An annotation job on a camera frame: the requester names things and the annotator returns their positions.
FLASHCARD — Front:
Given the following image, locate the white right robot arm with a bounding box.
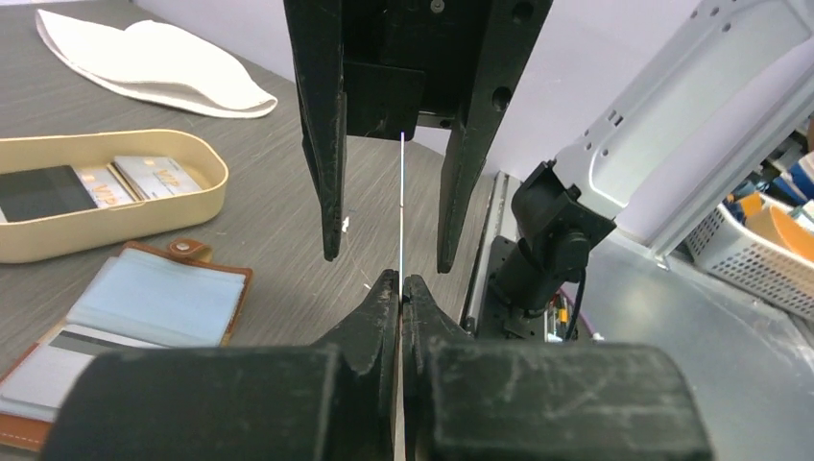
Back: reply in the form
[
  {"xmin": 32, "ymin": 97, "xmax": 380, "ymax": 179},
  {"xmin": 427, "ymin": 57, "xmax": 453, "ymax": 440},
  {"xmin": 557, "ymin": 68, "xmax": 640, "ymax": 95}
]
[{"xmin": 284, "ymin": 1, "xmax": 813, "ymax": 320}]

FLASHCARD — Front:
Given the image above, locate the orange leather card holder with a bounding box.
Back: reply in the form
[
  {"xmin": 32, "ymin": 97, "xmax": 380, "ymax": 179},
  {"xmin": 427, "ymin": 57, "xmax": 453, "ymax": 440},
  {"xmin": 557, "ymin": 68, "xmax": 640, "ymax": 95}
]
[{"xmin": 1, "ymin": 238, "xmax": 253, "ymax": 452}]

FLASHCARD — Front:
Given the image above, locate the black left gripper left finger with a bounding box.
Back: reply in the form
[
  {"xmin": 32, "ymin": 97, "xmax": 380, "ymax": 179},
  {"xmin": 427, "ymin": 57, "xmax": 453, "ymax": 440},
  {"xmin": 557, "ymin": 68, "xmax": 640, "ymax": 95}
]
[{"xmin": 40, "ymin": 270, "xmax": 398, "ymax": 460}]

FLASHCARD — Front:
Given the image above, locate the black card in tray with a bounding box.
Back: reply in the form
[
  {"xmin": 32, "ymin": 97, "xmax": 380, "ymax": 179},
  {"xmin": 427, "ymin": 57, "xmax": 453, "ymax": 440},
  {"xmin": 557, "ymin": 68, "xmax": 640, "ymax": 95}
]
[{"xmin": 1, "ymin": 165, "xmax": 97, "ymax": 223}]

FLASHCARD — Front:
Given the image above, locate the white plastic mesh basket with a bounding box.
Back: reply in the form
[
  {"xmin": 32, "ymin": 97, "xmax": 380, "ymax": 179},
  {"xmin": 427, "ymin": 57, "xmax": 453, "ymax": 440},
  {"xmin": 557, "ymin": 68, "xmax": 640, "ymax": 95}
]
[{"xmin": 684, "ymin": 192, "xmax": 813, "ymax": 321}]

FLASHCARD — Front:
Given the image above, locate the white card black stripe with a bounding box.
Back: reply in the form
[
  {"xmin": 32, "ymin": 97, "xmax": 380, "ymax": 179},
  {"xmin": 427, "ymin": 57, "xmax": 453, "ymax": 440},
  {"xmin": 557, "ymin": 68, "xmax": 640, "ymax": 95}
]
[{"xmin": 1, "ymin": 325, "xmax": 157, "ymax": 423}]

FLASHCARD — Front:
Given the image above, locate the thin white card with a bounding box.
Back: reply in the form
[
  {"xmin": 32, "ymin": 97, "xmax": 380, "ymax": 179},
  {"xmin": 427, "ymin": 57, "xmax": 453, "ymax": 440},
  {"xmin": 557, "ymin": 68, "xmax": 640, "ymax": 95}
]
[{"xmin": 394, "ymin": 132, "xmax": 406, "ymax": 461}]

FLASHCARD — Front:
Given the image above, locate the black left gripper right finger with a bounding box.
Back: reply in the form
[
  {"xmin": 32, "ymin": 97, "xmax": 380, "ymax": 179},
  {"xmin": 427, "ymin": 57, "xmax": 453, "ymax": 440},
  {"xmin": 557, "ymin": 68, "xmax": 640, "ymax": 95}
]
[{"xmin": 402, "ymin": 276, "xmax": 716, "ymax": 460}]

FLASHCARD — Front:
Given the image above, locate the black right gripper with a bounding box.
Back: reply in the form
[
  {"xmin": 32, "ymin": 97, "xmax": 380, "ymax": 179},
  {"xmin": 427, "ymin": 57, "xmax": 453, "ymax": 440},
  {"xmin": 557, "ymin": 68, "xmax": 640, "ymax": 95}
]
[{"xmin": 284, "ymin": 0, "xmax": 553, "ymax": 274}]

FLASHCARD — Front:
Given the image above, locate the white bucket hat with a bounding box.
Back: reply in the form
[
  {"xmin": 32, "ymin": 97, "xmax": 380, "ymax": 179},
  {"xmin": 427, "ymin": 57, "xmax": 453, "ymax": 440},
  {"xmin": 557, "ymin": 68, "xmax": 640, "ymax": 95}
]
[{"xmin": 35, "ymin": 10, "xmax": 278, "ymax": 119}]

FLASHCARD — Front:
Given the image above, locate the beige oval tray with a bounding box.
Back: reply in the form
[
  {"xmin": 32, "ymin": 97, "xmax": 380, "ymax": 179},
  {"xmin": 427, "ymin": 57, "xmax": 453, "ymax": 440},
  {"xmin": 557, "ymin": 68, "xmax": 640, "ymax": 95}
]
[{"xmin": 1, "ymin": 129, "xmax": 228, "ymax": 264}]

